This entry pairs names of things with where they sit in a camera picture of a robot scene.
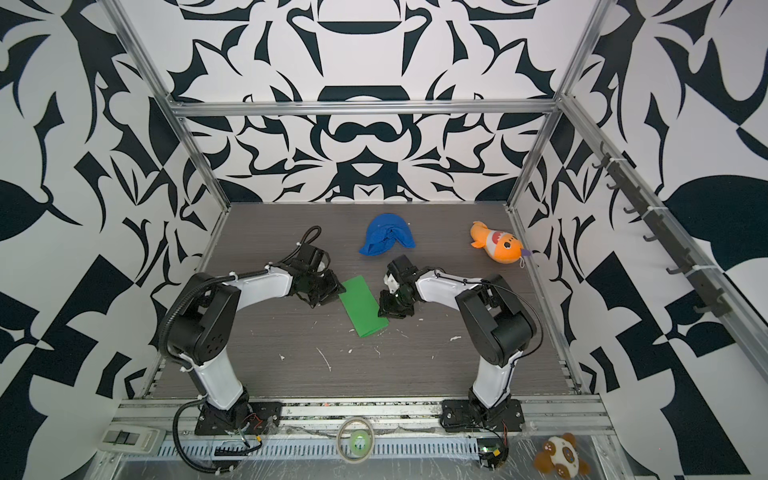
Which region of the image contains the green square paper sheet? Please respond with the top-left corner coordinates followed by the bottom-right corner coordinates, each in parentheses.
top-left (339, 276), bottom-right (389, 338)

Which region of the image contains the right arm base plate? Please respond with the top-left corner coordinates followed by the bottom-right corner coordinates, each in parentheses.
top-left (439, 398), bottom-right (525, 433)

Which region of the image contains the black hook rail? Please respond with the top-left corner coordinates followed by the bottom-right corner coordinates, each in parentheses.
top-left (593, 141), bottom-right (733, 318)

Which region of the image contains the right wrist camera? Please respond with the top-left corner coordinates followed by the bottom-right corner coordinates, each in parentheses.
top-left (384, 273), bottom-right (400, 295)

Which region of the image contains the aluminium front rail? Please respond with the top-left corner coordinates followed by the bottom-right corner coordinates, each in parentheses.
top-left (107, 393), bottom-right (616, 439)

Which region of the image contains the white tape roll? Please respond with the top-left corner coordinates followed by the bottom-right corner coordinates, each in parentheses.
top-left (335, 416), bottom-right (376, 464)

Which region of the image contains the orange fish plush toy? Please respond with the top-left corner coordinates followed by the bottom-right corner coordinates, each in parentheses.
top-left (470, 221), bottom-right (531, 265)

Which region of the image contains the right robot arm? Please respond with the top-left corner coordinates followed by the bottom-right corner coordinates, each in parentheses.
top-left (379, 255), bottom-right (538, 410)

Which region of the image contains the black base cable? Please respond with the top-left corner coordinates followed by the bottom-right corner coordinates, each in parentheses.
top-left (171, 395), bottom-right (265, 475)

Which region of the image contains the small black electronics box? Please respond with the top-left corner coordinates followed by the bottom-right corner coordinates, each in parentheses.
top-left (477, 438), bottom-right (509, 470)

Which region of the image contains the blue crumpled cloth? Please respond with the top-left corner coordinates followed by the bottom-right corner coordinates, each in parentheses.
top-left (359, 213), bottom-right (416, 257)

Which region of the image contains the brown white plush toy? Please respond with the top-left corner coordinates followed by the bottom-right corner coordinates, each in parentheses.
top-left (533, 433), bottom-right (590, 479)

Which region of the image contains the white power strip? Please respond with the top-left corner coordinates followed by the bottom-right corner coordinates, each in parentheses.
top-left (99, 423), bottom-right (166, 456)

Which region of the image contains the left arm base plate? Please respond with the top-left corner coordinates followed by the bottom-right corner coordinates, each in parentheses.
top-left (194, 401), bottom-right (283, 436)

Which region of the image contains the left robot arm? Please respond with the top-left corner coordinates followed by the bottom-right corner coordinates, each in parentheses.
top-left (158, 244), bottom-right (346, 412)

